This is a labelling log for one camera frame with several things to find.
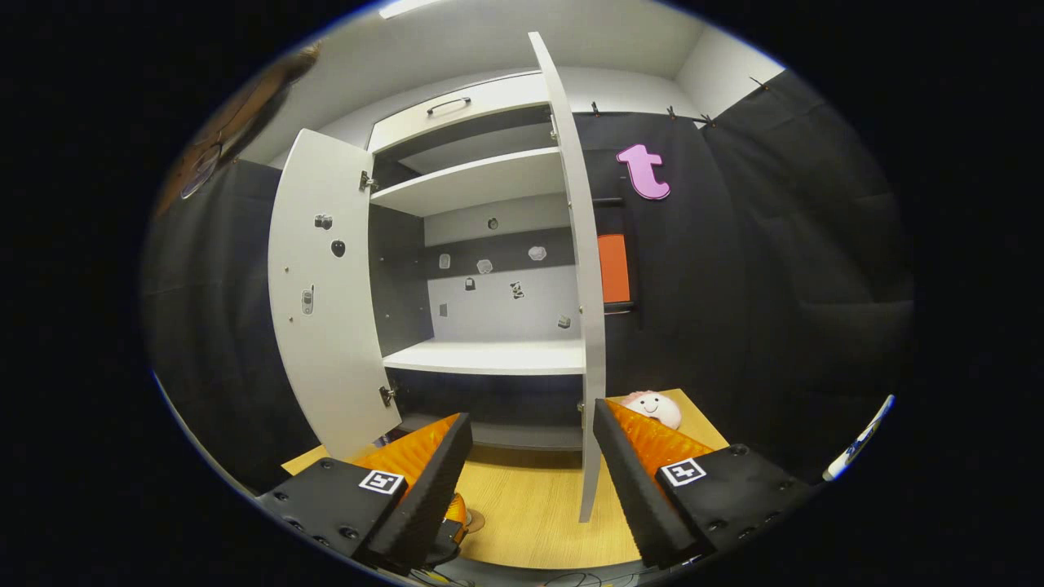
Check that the white printed object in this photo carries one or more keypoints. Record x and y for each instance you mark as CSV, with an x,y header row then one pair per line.
x,y
856,440

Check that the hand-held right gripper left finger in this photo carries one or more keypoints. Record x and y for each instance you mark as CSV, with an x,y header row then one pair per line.
x,y
432,489

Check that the pink smiley plush toy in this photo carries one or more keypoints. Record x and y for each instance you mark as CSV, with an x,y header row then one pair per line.
x,y
652,406

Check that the white cabinet door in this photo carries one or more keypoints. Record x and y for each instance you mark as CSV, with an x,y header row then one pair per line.
x,y
334,342
591,326

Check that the ceiling light panel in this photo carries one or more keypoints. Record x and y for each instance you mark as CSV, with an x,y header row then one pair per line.
x,y
404,6

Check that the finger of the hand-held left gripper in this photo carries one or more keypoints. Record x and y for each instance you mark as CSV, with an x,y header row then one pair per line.
x,y
457,514

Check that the white cabinet drawer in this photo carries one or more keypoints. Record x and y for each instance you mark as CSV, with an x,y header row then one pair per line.
x,y
489,102

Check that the white and grey cabinet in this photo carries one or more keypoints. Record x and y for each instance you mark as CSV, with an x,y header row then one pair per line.
x,y
481,179

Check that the black backdrop cloth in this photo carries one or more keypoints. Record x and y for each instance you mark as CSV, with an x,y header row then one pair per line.
x,y
775,285

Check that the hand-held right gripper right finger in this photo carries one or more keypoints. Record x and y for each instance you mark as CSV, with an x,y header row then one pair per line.
x,y
632,489

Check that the round brown coaster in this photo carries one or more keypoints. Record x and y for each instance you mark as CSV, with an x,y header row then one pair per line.
x,y
476,522

